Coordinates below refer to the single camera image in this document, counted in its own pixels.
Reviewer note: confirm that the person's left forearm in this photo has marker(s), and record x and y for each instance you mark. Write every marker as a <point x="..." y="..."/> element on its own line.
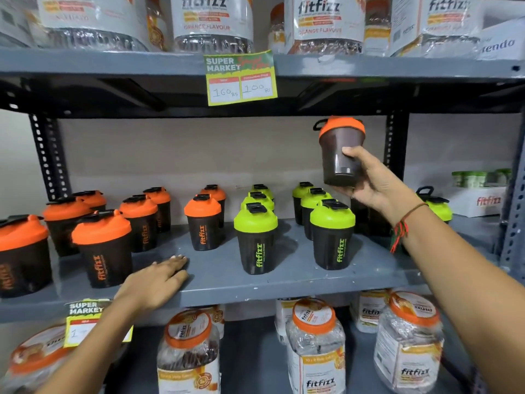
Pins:
<point x="88" y="356"/>

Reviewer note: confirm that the group of orange-lid clear jars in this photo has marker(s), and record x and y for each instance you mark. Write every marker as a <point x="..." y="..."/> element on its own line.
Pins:
<point x="316" y="352"/>

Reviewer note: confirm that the group of orange-lid black shakers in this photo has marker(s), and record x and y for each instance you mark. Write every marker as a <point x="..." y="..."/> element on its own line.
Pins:
<point x="102" y="231"/>

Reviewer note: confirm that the group of green-lid black shakers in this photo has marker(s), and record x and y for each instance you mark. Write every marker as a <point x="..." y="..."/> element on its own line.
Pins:
<point x="254" y="221"/>

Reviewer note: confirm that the white cardboard box red print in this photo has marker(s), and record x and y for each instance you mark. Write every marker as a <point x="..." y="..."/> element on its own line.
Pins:
<point x="478" y="201"/>

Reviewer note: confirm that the green yellow price tag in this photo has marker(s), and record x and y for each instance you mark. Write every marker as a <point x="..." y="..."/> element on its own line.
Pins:
<point x="240" y="79"/>
<point x="80" y="322"/>

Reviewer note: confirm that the row of clear white-label jars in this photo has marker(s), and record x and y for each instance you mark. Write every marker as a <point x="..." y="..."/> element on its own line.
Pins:
<point x="211" y="16"/>

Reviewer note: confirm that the person's right thumb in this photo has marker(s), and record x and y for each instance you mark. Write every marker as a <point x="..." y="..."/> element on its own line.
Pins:
<point x="357" y="155"/>

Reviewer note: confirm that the white box dark print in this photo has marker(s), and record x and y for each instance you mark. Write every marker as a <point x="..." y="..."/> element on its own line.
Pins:
<point x="504" y="36"/>

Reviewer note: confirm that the black shaker bottle orange lid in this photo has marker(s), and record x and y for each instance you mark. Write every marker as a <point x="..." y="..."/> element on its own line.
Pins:
<point x="340" y="139"/>

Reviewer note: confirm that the person's right hand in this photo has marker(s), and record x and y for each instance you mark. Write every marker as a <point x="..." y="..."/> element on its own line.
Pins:
<point x="379" y="188"/>

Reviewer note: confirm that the person's left hand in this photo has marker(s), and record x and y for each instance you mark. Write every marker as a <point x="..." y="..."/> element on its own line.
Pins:
<point x="151" y="285"/>

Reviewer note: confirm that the person's left fingers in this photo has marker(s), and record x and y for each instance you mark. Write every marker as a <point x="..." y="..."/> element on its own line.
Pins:
<point x="172" y="266"/>

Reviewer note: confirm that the person's right forearm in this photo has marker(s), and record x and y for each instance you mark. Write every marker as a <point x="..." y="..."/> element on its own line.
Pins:
<point x="463" y="283"/>

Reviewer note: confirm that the grey metal shelving rack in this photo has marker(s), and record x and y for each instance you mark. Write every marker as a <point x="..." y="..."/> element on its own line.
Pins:
<point x="246" y="283"/>

